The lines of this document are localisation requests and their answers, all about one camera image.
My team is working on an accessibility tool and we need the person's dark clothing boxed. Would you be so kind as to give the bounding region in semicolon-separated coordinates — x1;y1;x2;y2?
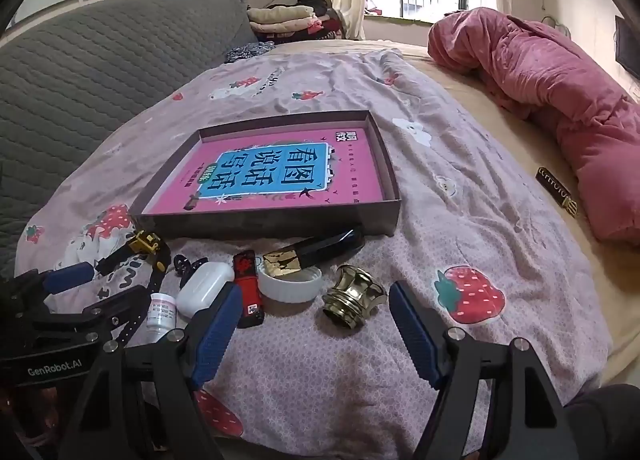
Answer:
565;382;640;460

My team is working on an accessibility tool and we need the yellow watch with black strap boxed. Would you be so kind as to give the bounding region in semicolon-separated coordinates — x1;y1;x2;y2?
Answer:
94;229;175;348

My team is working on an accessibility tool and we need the dark floral cloth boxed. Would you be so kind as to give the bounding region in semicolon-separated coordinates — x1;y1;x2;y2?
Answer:
224;40;277;64

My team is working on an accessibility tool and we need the black box with gold print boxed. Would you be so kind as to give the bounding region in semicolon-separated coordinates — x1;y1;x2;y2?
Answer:
536;166;579;216

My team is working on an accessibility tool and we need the small white pill bottle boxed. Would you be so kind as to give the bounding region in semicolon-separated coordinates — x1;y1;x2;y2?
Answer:
148;293;177;342

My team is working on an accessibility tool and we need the pile of dark clothes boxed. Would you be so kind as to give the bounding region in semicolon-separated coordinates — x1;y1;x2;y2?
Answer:
295;0;346;41

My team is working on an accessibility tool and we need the strawberry printed blanket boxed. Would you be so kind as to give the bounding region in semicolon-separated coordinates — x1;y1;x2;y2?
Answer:
15;48;616;456

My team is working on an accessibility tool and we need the black television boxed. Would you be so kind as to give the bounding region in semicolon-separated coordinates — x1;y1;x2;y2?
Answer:
614;15;640;82

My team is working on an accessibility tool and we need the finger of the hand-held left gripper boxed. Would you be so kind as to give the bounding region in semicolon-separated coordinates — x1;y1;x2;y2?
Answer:
80;284;151;330
0;261;97;313

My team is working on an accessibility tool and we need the folded cream blanket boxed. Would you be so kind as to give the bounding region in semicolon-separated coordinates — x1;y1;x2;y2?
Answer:
247;5;317;26

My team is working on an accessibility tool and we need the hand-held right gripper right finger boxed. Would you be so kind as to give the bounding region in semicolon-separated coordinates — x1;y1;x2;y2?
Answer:
387;281;588;460

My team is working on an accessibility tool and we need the pink and blue book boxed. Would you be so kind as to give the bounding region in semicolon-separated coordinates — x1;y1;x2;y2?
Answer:
145;127;386;215

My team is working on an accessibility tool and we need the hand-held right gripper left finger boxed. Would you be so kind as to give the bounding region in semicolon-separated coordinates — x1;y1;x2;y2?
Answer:
57;281;246;460

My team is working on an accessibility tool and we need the white earbuds case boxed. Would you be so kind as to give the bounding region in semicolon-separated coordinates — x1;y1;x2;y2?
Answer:
175;261;236;319

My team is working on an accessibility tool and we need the pink duvet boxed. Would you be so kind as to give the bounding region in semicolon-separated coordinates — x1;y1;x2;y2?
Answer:
427;7;640;246

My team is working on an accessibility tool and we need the small black clip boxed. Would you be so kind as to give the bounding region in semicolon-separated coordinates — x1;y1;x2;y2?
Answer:
172;254;209;287

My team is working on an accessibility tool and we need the white wire rack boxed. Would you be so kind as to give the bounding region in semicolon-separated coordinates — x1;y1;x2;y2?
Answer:
542;15;572;40

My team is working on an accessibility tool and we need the white jar lid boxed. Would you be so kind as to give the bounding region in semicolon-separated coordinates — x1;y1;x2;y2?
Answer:
257;265;323;302

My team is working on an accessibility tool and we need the folded pink garment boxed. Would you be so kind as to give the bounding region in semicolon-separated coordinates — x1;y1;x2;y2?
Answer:
250;18;322;37

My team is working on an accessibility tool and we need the red marker pen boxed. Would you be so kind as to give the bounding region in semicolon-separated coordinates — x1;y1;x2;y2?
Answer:
232;251;266;328

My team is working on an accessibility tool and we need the shallow brown cardboard box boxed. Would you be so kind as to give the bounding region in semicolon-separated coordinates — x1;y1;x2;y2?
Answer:
129;110;402;241

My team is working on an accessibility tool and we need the grey quilted headboard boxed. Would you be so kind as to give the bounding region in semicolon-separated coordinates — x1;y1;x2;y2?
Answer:
0;0;257;281

